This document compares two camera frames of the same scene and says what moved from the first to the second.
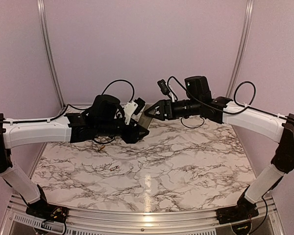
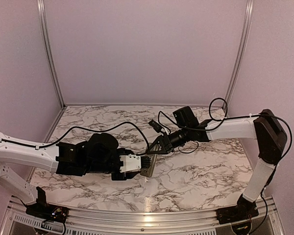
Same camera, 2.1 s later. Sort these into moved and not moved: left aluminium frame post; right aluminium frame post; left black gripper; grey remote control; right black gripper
Moved: right black gripper; grey remote control; left black gripper
Not moved: left aluminium frame post; right aluminium frame post
